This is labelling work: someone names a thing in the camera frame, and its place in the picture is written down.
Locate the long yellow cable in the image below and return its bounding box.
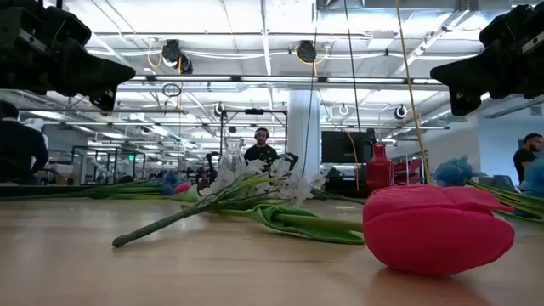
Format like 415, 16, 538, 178
394, 0, 431, 186

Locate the red metal shelf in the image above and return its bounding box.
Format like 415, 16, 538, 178
393, 148, 426, 187

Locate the clear glass vase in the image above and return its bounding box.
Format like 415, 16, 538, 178
218, 136, 247, 175

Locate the black metal rack frame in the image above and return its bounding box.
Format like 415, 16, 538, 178
71, 145, 146, 184

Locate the black monitor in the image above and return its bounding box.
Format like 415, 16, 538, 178
320, 129, 377, 165

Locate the white robot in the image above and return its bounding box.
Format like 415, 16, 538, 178
23, 117, 50, 150

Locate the black wire loop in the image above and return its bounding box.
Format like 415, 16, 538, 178
161, 82, 183, 98

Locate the short yellow cable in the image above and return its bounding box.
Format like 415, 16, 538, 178
344, 130, 360, 191

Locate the white building column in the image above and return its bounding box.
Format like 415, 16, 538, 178
287, 88, 322, 190

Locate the grey office chair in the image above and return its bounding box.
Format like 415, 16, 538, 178
492, 174, 518, 192

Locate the black camera rig frame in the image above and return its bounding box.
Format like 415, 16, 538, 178
218, 108, 289, 171

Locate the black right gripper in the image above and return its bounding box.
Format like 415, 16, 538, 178
429, 3, 544, 116

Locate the red fabric tulip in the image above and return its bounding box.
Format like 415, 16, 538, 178
169, 181, 201, 203
180, 184, 516, 277

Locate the blue artificial flower bunch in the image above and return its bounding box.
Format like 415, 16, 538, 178
82, 169, 182, 201
432, 155, 544, 226

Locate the person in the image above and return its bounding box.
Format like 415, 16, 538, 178
244, 127, 280, 167
513, 133, 544, 188
0, 99, 50, 184

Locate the red glass vase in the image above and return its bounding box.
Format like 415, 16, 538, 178
365, 143, 394, 196

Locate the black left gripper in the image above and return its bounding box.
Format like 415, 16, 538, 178
0, 0, 136, 111

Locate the long black cable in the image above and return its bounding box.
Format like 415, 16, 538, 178
301, 0, 320, 178
343, 0, 362, 133

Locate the black overhead light rail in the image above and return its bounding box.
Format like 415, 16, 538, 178
127, 75, 451, 84

